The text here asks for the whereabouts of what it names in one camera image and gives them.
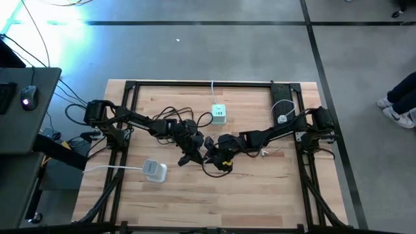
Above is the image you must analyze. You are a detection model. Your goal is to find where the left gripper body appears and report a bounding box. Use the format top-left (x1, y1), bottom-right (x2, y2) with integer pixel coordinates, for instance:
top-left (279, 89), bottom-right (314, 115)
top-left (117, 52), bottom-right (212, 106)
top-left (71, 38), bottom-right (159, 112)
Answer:
top-left (177, 125), bottom-right (205, 167)

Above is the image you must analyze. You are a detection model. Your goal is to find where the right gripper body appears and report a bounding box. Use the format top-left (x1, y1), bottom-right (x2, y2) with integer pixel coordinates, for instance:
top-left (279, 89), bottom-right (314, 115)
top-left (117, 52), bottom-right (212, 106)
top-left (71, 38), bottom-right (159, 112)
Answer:
top-left (204, 133), bottom-right (243, 172)

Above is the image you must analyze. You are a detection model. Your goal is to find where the black USB cable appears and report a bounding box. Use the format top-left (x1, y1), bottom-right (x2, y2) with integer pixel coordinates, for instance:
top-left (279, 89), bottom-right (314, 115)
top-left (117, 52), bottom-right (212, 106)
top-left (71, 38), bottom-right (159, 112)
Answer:
top-left (152, 105), bottom-right (196, 146)

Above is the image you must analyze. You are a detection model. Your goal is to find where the green white cube power strip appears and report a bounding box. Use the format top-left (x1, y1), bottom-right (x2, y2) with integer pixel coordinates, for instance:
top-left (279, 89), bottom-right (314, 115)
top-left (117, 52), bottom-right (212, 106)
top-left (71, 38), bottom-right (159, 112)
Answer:
top-left (211, 103), bottom-right (228, 125)

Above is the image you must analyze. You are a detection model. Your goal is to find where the white charger adapter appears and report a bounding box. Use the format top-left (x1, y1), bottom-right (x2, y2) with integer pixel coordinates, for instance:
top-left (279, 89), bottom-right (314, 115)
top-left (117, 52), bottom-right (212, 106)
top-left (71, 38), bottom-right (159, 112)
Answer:
top-left (142, 159), bottom-right (168, 183)

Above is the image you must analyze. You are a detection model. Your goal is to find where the black power strip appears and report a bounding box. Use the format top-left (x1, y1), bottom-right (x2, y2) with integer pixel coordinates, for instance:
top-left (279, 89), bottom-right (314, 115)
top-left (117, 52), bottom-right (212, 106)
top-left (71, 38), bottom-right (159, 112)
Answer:
top-left (271, 83), bottom-right (297, 126)

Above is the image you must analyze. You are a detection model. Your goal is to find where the black plug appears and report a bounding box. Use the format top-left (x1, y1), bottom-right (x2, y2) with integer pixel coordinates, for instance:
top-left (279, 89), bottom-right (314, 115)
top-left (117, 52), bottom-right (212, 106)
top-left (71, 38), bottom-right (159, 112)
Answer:
top-left (79, 129), bottom-right (101, 144)

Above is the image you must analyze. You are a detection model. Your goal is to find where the black desk leg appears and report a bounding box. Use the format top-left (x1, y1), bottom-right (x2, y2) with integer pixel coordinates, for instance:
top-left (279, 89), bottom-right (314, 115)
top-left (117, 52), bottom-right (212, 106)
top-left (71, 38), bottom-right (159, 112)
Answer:
top-left (32, 134), bottom-right (89, 171)

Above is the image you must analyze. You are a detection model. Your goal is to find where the grey side desk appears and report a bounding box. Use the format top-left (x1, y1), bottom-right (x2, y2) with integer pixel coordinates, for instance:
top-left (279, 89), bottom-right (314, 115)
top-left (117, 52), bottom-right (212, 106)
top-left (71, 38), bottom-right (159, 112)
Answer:
top-left (0, 67), bottom-right (62, 155)

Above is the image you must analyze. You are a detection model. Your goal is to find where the white shoe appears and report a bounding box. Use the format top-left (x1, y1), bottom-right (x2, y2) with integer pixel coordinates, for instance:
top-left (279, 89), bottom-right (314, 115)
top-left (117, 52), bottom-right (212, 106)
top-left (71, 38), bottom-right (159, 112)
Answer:
top-left (376, 96), bottom-right (395, 110)
top-left (382, 106), bottom-right (416, 129)

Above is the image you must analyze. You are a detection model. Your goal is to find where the black computer mouse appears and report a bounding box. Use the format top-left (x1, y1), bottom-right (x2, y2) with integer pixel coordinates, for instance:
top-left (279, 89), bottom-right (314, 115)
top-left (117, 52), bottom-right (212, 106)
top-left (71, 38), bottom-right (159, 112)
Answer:
top-left (19, 85), bottom-right (40, 112)

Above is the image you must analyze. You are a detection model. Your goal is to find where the black desk caster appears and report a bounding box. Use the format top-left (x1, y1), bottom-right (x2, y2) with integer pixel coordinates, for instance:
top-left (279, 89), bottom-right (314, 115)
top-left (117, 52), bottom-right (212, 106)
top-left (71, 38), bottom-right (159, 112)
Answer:
top-left (27, 212), bottom-right (44, 225)

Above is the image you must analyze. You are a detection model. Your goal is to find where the person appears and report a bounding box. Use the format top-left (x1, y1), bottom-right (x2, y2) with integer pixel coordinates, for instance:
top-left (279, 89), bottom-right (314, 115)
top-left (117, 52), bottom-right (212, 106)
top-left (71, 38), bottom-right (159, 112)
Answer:
top-left (376, 70), bottom-right (416, 129)

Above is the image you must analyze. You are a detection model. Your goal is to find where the black keyboard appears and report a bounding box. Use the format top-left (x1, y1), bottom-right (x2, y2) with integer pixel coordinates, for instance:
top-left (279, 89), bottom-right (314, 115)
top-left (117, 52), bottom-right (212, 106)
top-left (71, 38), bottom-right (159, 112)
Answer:
top-left (0, 82), bottom-right (17, 115)

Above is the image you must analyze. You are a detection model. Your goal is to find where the laptop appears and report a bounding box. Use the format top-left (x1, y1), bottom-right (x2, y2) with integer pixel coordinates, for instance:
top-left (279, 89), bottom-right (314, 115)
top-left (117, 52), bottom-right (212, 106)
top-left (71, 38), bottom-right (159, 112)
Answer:
top-left (0, 38), bottom-right (26, 68)

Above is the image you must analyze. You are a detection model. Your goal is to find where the white cube strip cord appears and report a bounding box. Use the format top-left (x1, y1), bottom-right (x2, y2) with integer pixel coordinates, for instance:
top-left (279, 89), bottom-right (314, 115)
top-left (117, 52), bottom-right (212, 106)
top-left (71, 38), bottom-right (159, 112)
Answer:
top-left (211, 80), bottom-right (219, 105)

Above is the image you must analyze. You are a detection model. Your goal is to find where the black aluminium table frame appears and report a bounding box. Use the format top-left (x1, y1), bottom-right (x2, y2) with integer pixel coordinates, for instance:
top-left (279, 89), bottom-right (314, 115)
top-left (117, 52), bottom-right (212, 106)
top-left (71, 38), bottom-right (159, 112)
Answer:
top-left (71, 79), bottom-right (348, 234)

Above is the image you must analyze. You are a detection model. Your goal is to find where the thin white charging cable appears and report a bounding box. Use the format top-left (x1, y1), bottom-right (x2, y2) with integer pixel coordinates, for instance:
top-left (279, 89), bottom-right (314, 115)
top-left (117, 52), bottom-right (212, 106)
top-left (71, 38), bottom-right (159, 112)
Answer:
top-left (259, 99), bottom-right (298, 157)

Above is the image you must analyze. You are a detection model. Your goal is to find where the white power cord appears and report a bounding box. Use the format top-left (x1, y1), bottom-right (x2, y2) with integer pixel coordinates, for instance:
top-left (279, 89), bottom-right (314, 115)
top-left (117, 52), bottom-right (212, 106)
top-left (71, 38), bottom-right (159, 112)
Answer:
top-left (82, 164), bottom-right (144, 174)

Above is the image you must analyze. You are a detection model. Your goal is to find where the grey floor cable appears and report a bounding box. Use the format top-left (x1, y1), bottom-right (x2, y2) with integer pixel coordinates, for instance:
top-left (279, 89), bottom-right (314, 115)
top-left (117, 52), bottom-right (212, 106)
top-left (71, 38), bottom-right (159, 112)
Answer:
top-left (19, 0), bottom-right (51, 68)

